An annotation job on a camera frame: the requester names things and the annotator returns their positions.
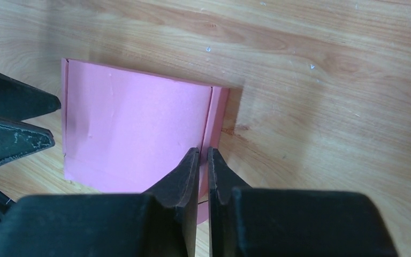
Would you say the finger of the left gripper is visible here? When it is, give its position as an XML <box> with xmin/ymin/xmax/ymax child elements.
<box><xmin>0</xmin><ymin>73</ymin><xmax>61</xmax><ymax>121</ymax></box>

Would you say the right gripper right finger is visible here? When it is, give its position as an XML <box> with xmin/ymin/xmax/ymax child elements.
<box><xmin>208</xmin><ymin>148</ymin><xmax>398</xmax><ymax>256</ymax></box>

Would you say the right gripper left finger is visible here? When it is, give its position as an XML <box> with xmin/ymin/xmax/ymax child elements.
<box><xmin>0</xmin><ymin>148</ymin><xmax>200</xmax><ymax>256</ymax></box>

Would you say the pink paper box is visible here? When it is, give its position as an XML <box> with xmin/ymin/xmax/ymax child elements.
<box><xmin>61</xmin><ymin>58</ymin><xmax>230</xmax><ymax>223</ymax></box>

